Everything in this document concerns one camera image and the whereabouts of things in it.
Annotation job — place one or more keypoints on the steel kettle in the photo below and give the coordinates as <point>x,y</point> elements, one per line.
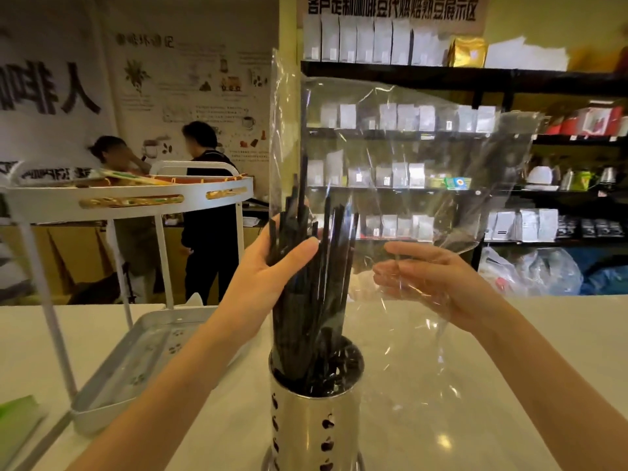
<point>608,176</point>
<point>567,180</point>

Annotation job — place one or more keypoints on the bundle of black straws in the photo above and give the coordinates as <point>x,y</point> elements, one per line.
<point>304,304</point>

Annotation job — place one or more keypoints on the green box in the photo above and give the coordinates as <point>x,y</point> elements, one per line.
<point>584,180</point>

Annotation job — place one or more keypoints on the black shelving unit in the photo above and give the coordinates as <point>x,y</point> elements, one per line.
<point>520,80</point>

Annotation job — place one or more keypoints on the blue plastic bag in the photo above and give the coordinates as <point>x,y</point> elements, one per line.
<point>608,279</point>

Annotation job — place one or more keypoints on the crumpled clear plastic bags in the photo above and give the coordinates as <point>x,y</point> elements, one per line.
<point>535,272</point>

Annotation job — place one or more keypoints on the green small boxes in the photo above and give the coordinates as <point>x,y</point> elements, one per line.
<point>454,183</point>

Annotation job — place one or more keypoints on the row of white standing bags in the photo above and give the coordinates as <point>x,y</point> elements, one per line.
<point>527,225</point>

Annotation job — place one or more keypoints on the red gift boxes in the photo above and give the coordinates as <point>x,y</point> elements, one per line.
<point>591,121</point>

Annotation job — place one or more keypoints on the colourful flat packets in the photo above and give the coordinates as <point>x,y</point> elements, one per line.
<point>132,179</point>

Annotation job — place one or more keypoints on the person's left thumb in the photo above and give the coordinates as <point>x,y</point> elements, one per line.
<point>301,255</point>

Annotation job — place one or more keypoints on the pile of white papers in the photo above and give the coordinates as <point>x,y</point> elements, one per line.
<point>525,56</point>

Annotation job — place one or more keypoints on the white ceramic dripper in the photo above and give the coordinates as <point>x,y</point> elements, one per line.
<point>539,176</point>

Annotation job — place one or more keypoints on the person's left forearm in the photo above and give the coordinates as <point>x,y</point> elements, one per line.
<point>167,387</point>

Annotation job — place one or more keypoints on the white tiered rack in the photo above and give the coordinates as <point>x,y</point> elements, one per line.
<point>49,201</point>

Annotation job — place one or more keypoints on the perforated stainless steel holder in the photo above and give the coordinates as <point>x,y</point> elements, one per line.
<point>304,426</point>

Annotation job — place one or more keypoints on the person's right forearm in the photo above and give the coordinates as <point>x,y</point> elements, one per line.
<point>549,382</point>

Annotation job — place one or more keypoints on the white banner with large characters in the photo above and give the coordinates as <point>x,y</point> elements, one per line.
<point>49,93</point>

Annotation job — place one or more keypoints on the row of white labelled pouches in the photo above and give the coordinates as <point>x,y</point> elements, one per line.
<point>400,175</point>

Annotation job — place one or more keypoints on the green booklet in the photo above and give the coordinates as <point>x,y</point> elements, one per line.
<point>17,421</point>

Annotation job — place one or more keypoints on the row of small white packets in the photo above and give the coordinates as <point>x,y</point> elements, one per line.
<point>407,117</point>

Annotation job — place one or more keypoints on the illustrated white wall poster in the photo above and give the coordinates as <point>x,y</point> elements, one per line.
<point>196,83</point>

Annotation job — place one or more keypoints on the brown cardboard counter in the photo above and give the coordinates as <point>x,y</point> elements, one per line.
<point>73,259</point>

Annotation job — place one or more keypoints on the white printed bag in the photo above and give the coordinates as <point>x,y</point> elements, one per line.
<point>49,174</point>

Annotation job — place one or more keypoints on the white sign banner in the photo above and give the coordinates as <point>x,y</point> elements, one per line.
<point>392,7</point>

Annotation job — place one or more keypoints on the row of black bags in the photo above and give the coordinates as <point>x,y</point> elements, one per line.
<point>593,228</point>

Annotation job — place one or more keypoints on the gold coffee bag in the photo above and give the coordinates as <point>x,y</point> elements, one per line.
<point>466,52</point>

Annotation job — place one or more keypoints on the clear plastic bag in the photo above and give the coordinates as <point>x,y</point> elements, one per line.
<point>417,156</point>

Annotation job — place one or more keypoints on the person's right thumb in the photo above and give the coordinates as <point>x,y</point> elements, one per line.
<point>412,251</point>

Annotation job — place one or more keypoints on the person's right hand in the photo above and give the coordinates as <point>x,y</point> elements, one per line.
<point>441,284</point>

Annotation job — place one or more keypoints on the row of tall white bags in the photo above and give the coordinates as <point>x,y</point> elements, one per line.
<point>365,41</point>

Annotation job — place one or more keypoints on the person's left hand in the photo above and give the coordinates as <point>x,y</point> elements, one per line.
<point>260,284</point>

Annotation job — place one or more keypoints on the row of grey small packets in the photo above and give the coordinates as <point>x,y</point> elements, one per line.
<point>397,225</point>

